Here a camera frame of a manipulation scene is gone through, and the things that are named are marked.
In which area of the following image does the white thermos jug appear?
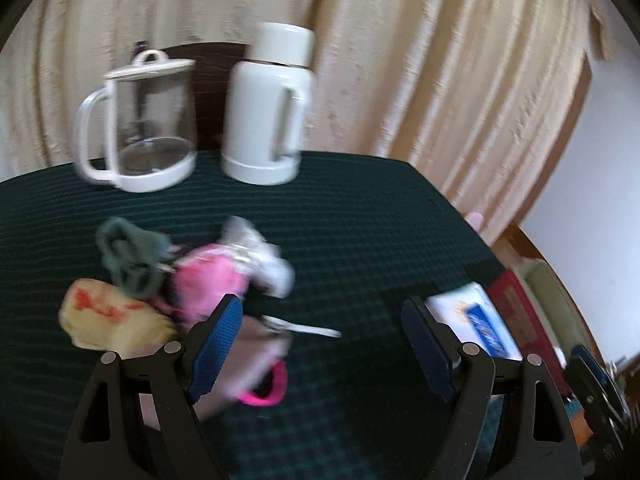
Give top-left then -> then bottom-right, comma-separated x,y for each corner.
221,22 -> 316,184

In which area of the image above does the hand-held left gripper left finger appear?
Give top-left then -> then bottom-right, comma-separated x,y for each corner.
60,292 -> 246,480

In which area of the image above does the magenta silicone strap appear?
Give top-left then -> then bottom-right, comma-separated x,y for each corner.
237,362 -> 288,407

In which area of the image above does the white grey cloth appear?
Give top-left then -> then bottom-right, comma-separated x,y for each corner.
220,216 -> 296,298

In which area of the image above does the thin white strip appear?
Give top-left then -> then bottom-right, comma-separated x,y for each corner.
262,316 -> 342,338

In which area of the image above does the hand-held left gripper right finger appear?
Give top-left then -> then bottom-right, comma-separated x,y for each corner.
401,296 -> 583,480

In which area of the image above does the beige curtain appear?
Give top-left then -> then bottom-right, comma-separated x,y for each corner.
0,0 -> 608,246

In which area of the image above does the dark green tablecloth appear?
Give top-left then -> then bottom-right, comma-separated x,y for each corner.
0,149 -> 506,480

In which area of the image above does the dark green cloth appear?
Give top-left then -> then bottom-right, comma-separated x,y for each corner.
96,217 -> 173,301

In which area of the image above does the pink cloth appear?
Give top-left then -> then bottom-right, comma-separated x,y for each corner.
172,244 -> 248,321

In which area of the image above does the white and blue tissue packet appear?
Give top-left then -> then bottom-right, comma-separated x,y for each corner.
425,282 -> 523,361

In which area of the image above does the beige cloth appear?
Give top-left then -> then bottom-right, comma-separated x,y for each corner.
210,317 -> 293,401

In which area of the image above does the red cardboard box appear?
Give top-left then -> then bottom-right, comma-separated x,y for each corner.
487,257 -> 586,396

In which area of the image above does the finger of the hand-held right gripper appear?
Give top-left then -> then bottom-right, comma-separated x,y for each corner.
566,344 -> 608,391

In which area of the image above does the glass kettle with white handle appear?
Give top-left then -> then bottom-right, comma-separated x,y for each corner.
75,49 -> 197,193

